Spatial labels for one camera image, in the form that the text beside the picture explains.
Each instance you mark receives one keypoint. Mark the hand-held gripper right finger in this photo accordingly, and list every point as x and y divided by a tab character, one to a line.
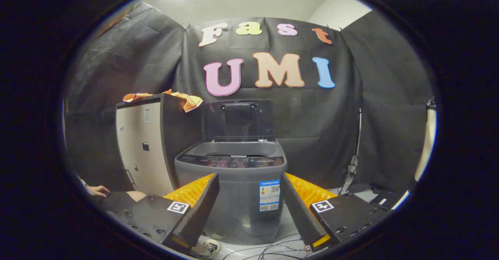
298	213

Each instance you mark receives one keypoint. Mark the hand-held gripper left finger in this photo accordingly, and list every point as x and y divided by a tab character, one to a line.
202	209

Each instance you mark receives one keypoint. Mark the beige and dark cabinet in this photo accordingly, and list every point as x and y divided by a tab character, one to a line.
140	154

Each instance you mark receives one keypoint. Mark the black backdrop cloth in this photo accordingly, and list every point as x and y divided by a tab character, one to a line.
312	115

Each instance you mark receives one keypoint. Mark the grey washing machine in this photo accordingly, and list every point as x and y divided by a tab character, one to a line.
237	197

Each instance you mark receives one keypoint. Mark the person's shoe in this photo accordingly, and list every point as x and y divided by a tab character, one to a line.
210	248

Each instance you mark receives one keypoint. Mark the orange polo shirt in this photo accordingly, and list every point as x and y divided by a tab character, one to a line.
191	101

